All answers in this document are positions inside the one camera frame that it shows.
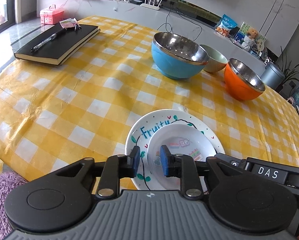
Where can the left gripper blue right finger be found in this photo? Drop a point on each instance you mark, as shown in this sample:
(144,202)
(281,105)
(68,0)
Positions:
(167,161)

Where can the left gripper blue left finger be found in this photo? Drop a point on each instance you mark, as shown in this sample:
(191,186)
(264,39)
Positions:
(133,160)

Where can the large white Fruity plate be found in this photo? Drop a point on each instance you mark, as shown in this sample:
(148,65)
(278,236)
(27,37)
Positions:
(142,131)

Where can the blue steel bowl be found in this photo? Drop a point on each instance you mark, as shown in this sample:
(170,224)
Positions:
(177,57)

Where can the orange steel bowl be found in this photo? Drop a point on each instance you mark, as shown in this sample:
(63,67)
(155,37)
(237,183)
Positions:
(241,82)

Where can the green ceramic bowl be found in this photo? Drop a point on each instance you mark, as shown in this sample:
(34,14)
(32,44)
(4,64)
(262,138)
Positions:
(217,61)

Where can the yellow checked tablecloth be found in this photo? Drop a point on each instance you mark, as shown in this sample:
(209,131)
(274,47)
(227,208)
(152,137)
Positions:
(54,116)

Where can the potted green plant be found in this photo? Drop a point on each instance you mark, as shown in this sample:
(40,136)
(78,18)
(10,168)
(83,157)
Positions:
(290,73)

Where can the grey trash can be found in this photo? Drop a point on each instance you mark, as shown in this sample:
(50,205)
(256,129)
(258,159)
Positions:
(272,76)

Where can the black notebook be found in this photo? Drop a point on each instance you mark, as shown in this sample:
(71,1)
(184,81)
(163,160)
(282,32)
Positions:
(57,51)

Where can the blue snack bag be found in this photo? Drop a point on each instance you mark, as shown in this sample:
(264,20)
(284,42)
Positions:
(225,25)

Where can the black pen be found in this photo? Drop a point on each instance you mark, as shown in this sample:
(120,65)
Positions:
(47,40)

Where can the green picture book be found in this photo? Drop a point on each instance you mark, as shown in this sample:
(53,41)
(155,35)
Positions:
(259,41)

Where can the pink tissue packet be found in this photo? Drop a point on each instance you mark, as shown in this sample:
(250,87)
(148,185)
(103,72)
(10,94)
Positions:
(68,23)

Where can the white wifi router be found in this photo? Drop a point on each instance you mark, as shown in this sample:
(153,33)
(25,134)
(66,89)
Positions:
(152,4)

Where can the teddy bear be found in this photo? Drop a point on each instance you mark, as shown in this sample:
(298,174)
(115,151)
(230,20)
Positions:
(249,39)

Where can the purple fluffy rug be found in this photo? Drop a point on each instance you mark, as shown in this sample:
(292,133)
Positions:
(8,181)

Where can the pink storage box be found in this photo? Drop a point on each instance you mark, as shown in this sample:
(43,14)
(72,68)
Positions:
(51,15)

